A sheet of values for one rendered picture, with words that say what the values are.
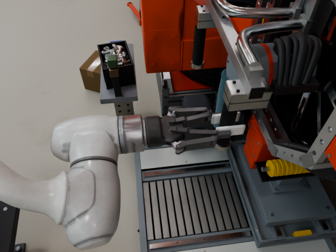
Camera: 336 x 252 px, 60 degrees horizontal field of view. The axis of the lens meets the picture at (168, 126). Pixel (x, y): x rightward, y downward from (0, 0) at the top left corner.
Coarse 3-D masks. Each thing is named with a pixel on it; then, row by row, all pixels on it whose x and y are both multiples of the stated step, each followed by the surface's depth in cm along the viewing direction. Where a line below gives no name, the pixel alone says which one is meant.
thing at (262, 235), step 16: (240, 160) 146; (240, 176) 140; (240, 192) 138; (256, 208) 129; (256, 224) 122; (288, 224) 124; (304, 224) 124; (320, 224) 122; (256, 240) 123; (272, 240) 118; (288, 240) 121; (304, 240) 124
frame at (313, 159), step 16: (272, 0) 92; (256, 112) 104; (272, 112) 102; (272, 128) 102; (272, 144) 93; (288, 144) 92; (320, 144) 68; (288, 160) 84; (304, 160) 75; (320, 160) 70
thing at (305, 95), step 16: (288, 0) 92; (288, 32) 101; (320, 64) 88; (320, 80) 89; (288, 96) 106; (304, 96) 91; (320, 96) 83; (288, 112) 103; (304, 112) 94; (320, 112) 84; (288, 128) 99; (304, 128) 98; (320, 128) 85; (304, 144) 90
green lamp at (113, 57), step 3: (111, 54) 118; (114, 54) 118; (108, 57) 117; (111, 57) 117; (114, 57) 117; (108, 60) 116; (111, 60) 116; (114, 60) 116; (117, 60) 120; (108, 63) 117; (111, 63) 117; (114, 63) 117; (117, 63) 118; (108, 66) 118; (111, 66) 118; (114, 66) 118; (117, 66) 119
